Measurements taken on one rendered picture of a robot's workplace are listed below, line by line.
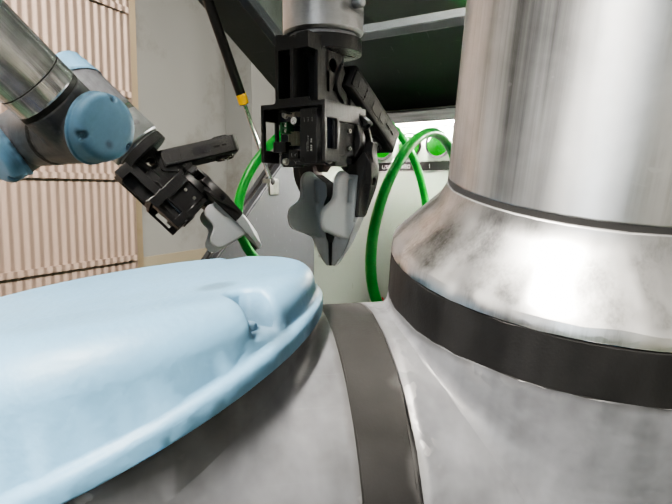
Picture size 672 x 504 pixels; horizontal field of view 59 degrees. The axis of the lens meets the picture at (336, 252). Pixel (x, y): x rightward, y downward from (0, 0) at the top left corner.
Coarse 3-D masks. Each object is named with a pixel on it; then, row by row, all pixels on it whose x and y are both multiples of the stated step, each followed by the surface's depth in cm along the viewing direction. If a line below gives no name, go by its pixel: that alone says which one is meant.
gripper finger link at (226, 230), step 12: (216, 204) 82; (216, 216) 82; (228, 216) 82; (216, 228) 82; (228, 228) 82; (240, 228) 83; (252, 228) 84; (216, 240) 82; (228, 240) 82; (252, 240) 84
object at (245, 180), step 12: (408, 156) 102; (252, 168) 85; (420, 168) 103; (240, 180) 85; (420, 180) 104; (240, 192) 84; (420, 192) 105; (240, 204) 84; (240, 240) 85; (252, 252) 86
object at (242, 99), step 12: (204, 0) 102; (216, 12) 103; (216, 24) 103; (216, 36) 104; (228, 48) 105; (228, 60) 106; (228, 72) 107; (240, 84) 108; (240, 96) 109; (252, 132) 112; (264, 168) 116; (264, 180) 117; (276, 180) 118; (276, 192) 118
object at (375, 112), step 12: (348, 72) 56; (360, 72) 57; (348, 84) 56; (360, 84) 57; (348, 96) 57; (360, 96) 57; (372, 96) 59; (372, 108) 59; (372, 120) 60; (384, 120) 61; (372, 132) 61; (384, 132) 61; (396, 132) 64; (384, 144) 63
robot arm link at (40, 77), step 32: (0, 0) 57; (0, 32) 56; (32, 32) 60; (0, 64) 57; (32, 64) 59; (64, 64) 63; (0, 96) 60; (32, 96) 60; (64, 96) 61; (96, 96) 62; (32, 128) 63; (64, 128) 62; (96, 128) 62; (128, 128) 65; (64, 160) 67; (96, 160) 64
